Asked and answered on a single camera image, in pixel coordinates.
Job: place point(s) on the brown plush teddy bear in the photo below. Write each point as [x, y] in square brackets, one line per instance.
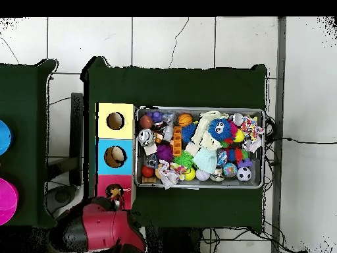
[115, 193]

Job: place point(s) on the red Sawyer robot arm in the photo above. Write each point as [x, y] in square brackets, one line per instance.
[102, 226]

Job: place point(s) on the wooden box with three holes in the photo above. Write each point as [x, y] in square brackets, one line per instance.
[123, 129]

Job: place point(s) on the clear mesh bin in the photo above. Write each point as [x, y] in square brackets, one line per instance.
[197, 108]

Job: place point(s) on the purple spiky toy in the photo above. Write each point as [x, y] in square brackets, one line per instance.
[165, 153]

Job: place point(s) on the silver drink can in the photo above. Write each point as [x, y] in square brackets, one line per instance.
[146, 137]

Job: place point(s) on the orange plastic block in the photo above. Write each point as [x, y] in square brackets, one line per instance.
[177, 142]

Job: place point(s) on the brown football toy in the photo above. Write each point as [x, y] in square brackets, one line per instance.
[146, 121]

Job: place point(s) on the blue spiky ball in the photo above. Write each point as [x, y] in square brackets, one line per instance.
[188, 133]

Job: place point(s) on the orange basketball toy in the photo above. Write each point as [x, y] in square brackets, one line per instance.
[185, 120]

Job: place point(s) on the cream muslin cloth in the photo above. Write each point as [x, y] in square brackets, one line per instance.
[201, 131]

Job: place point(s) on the magenta bowl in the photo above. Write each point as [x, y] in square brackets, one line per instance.
[8, 200]

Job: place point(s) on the globe print ball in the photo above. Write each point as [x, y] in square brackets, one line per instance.
[230, 170]

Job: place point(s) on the blue fuzzy ball with eyes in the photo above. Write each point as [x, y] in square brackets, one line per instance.
[219, 129]

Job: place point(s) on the dark green tablecloth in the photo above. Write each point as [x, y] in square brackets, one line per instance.
[171, 87]
[23, 92]

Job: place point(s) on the black and white soccer ball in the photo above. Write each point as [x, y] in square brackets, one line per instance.
[244, 174]

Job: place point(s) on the blue bowl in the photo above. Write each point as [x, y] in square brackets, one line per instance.
[4, 137]

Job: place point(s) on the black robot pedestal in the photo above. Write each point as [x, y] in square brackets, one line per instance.
[173, 242]

